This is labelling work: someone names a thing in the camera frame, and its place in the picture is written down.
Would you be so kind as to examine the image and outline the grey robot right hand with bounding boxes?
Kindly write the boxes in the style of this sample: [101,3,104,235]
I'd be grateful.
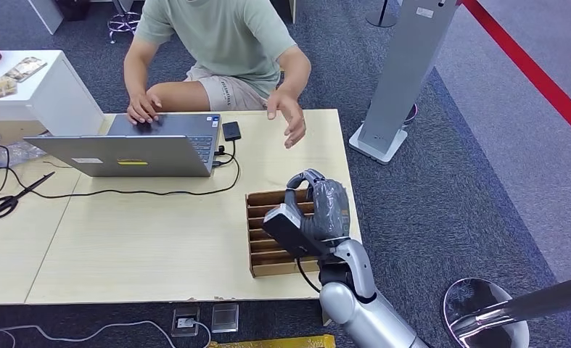
[284,168,352,244]

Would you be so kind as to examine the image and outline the person's left hand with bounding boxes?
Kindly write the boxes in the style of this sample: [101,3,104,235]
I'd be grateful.
[266,88,308,150]

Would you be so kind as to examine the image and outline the person's right hand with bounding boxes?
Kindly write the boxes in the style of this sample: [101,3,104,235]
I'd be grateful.
[126,91,163,126]

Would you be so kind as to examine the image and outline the wooden slotted card holder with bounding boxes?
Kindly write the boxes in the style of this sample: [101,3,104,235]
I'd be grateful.
[245,188,337,278]

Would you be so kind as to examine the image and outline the person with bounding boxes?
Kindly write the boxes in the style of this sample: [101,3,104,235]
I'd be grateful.
[123,0,313,150]

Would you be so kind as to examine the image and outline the long printed card pack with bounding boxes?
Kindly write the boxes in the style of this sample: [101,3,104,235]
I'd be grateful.
[4,57,49,83]

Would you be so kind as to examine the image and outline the square printed card pack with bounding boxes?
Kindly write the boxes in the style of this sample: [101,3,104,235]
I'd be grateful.
[0,75,19,100]

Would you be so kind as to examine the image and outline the grey laptop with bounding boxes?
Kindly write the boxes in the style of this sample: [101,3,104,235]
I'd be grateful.
[24,113,222,178]

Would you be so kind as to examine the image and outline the small black external drive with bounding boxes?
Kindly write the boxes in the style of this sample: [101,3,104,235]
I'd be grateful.
[222,121,242,143]

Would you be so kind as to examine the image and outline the chrome chair base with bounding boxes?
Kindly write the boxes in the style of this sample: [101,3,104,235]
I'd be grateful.
[107,0,142,45]

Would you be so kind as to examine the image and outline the grey kiosk pillar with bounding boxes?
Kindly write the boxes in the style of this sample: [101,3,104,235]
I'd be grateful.
[348,0,459,166]

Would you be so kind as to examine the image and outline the black bin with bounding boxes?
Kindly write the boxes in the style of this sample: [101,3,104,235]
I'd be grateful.
[55,0,92,22]

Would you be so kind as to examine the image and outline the black scissors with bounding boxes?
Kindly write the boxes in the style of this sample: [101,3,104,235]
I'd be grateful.
[0,171,57,220]

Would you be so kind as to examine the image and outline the black pole stand base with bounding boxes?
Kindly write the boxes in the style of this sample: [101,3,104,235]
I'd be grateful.
[366,0,399,29]

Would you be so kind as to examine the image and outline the white furniture panel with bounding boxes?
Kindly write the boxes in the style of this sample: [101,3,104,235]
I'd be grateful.
[28,0,66,36]

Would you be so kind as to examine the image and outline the clear plastic bottle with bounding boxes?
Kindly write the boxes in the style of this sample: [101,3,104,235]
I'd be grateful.
[0,140,48,169]

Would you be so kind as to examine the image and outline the yellow packaged object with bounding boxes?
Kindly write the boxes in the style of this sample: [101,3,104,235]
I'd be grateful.
[209,334,337,348]

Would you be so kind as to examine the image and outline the closed floor socket cover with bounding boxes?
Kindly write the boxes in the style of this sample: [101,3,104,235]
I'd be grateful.
[210,302,240,334]

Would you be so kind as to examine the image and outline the floor socket with plug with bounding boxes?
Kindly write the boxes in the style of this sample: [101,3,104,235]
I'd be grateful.
[171,307,202,338]

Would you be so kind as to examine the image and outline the red barrier strip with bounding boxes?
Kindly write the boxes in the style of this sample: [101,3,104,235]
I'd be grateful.
[460,0,571,150]

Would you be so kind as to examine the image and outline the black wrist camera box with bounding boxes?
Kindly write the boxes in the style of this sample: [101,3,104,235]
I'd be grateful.
[262,203,332,260]

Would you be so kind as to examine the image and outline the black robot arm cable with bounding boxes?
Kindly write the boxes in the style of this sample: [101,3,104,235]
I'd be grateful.
[295,258,323,294]

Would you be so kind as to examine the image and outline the white pedestal cabinet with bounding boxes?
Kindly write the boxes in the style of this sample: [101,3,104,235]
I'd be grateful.
[0,49,105,137]

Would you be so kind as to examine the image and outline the long black cable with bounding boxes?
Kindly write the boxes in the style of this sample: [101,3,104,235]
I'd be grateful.
[0,139,242,199]

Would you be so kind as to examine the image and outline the white floor cable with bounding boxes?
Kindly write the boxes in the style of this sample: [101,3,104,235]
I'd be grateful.
[0,319,213,348]

